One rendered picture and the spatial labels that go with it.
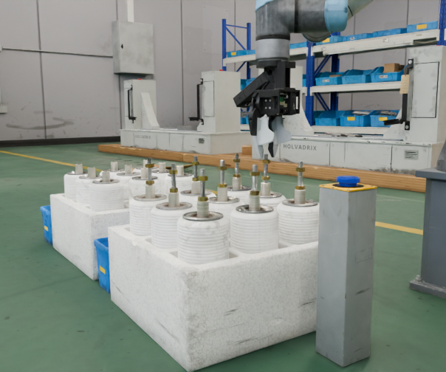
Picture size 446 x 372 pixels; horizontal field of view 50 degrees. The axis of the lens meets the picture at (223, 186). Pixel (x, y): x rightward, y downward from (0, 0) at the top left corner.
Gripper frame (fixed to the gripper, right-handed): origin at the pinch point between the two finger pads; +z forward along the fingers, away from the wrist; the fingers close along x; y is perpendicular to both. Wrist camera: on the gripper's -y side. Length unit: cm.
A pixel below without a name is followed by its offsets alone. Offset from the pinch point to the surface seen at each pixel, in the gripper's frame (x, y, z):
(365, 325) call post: -8.0, 32.2, 28.7
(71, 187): -16, -66, 14
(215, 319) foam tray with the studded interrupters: -28.8, 15.4, 26.8
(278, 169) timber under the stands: 179, -152, 31
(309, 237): -4.4, 16.4, 16.2
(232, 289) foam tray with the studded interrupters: -25.3, 16.0, 22.1
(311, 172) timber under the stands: 178, -122, 31
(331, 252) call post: -12.8, 27.9, 15.3
